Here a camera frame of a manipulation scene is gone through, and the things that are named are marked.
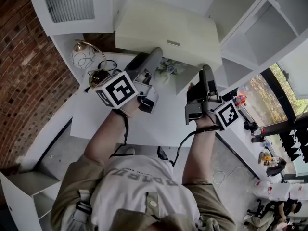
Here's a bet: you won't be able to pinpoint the white floor cable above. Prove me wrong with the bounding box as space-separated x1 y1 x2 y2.
213 166 253 185

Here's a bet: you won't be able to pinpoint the rows of black silhouette cutouts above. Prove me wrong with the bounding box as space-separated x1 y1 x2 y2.
279 128 308 163

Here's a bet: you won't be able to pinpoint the person's left forearm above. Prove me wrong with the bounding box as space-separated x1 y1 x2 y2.
84 104 135 168

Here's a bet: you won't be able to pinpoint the black lamp cord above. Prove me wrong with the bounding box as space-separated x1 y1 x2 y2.
84 60 122 93

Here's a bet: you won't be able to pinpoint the white flower bouquet vase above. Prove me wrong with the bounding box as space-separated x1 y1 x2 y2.
155 57 187 84

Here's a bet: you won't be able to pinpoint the colourful toy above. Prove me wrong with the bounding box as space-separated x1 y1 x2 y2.
233 94 247 107

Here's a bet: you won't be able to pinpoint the grey harness strap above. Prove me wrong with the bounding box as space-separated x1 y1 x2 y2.
72 189 93 231

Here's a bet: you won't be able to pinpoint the white shelf unit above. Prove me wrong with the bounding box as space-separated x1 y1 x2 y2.
26 0 308 96

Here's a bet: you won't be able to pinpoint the round glass lamp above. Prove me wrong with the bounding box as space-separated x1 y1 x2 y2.
70 39 108 86

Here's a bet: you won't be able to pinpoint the pale bead bracelet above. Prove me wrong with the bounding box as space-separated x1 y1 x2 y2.
119 107 133 118

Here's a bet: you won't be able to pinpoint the white boxes with red labels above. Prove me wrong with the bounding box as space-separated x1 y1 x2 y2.
254 179 308 202

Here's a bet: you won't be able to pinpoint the black bag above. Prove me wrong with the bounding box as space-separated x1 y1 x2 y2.
267 159 287 177

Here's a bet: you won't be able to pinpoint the yellow snack packets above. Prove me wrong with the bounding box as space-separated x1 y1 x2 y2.
258 150 272 166

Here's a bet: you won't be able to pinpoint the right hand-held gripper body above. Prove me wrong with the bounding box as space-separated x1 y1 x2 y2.
184 95 241 131

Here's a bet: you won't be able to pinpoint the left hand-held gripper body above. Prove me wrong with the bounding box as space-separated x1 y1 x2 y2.
94 70 160 115

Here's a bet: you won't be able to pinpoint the person's right forearm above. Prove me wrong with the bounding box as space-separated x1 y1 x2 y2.
181 124 217 185

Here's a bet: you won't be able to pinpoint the cream box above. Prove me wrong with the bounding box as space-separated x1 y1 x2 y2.
115 0 223 68

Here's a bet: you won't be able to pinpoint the black wrist strap cable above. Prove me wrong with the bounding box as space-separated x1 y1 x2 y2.
108 108 130 159
172 125 221 167

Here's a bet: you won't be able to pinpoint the khaki overshirt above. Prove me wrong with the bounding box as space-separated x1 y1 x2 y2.
50 154 238 231

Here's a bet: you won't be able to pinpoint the frosted white window panel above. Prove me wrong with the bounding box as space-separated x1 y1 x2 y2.
276 49 308 101

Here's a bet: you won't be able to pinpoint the small black gadget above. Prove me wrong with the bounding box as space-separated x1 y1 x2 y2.
243 120 259 133

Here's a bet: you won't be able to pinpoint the white printed t-shirt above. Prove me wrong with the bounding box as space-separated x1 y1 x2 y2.
90 154 200 231

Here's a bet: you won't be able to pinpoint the white open cabinet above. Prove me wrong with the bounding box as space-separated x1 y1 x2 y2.
0 171 62 231

